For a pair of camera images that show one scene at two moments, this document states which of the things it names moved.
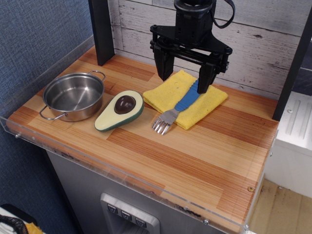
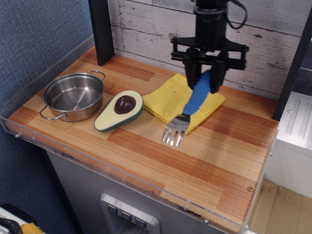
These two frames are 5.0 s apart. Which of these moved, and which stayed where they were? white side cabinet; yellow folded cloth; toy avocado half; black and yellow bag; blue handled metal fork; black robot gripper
Moved: blue handled metal fork; black robot gripper
Stayed: yellow folded cloth; black and yellow bag; white side cabinet; toy avocado half
